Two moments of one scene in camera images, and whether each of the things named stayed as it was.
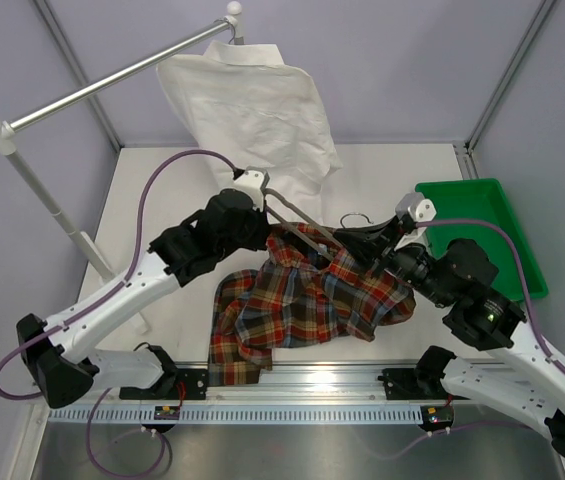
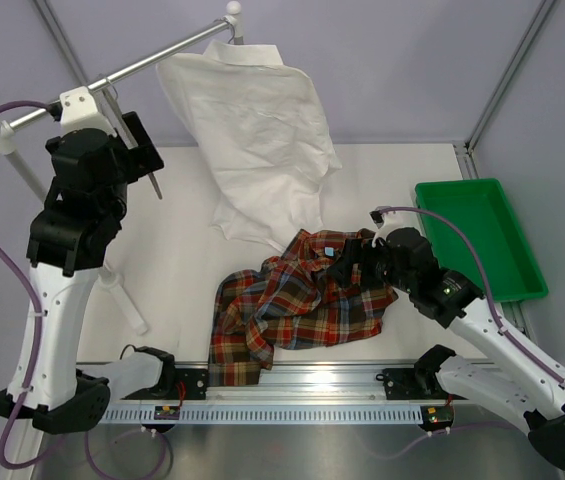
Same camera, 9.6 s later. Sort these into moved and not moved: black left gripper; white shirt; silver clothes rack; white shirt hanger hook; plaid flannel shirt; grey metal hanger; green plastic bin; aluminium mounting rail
Moved: black left gripper; grey metal hanger; plaid flannel shirt
Not moved: silver clothes rack; green plastic bin; white shirt hanger hook; aluminium mounting rail; white shirt
